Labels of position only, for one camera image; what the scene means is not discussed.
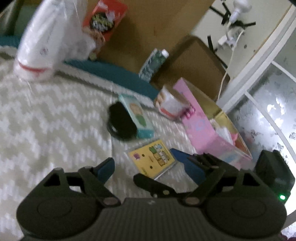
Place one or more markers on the white plastic bag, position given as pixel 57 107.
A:
pixel 41 41

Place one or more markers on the white wall plug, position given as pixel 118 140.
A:
pixel 240 5

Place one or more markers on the green drink carton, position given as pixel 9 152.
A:
pixel 152 64

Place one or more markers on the white power adapter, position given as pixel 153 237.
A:
pixel 227 38

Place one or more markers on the teal tissue packet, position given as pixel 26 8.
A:
pixel 138 115

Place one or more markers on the yellow card pack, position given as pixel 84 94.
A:
pixel 152 155

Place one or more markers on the brown cardboard sheet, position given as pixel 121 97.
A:
pixel 150 27

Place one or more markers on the red snack box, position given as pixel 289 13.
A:
pixel 104 18

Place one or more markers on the frosted patterned window glass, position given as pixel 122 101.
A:
pixel 266 104

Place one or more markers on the black tape strip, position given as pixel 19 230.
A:
pixel 211 44

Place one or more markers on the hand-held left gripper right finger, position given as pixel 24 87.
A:
pixel 209 187

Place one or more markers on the teal textured mat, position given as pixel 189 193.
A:
pixel 120 76

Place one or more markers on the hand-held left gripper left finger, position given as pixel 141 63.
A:
pixel 105 170

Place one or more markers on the white packet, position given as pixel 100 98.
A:
pixel 223 134

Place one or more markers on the zigzag patterned bedsheet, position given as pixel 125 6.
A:
pixel 57 115

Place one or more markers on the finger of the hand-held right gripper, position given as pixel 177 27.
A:
pixel 208 162
pixel 152 184

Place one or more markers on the black soft item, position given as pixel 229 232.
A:
pixel 120 120

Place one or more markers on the red and white round can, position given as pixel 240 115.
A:
pixel 171 104

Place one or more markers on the pink plastic clip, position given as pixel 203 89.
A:
pixel 188 113

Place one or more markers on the pink tin box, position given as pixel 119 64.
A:
pixel 201 129

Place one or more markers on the crossed black tape strips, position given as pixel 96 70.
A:
pixel 223 15

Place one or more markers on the white window frame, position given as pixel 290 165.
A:
pixel 259 69

